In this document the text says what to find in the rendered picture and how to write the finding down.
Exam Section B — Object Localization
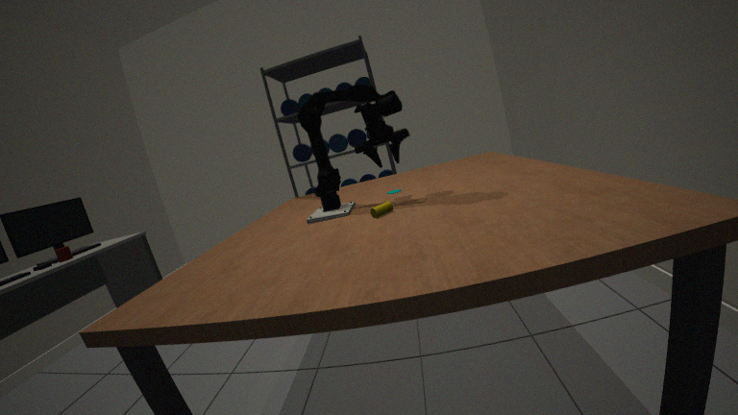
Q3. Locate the yellow cylinder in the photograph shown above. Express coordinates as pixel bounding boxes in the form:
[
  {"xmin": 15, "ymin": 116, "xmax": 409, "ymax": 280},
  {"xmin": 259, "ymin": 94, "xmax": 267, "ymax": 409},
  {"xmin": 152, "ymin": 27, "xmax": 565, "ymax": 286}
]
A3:
[{"xmin": 370, "ymin": 202, "xmax": 393, "ymax": 218}]

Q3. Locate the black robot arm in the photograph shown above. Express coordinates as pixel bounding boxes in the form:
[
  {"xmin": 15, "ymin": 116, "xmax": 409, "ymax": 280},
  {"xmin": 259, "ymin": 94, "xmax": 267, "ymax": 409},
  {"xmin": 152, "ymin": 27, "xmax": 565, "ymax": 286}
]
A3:
[{"xmin": 298, "ymin": 84, "xmax": 402, "ymax": 212}]

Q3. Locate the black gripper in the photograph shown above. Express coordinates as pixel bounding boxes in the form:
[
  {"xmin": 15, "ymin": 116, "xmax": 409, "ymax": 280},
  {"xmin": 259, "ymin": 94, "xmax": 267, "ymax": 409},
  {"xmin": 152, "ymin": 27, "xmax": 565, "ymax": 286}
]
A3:
[{"xmin": 355, "ymin": 119, "xmax": 410, "ymax": 168}]

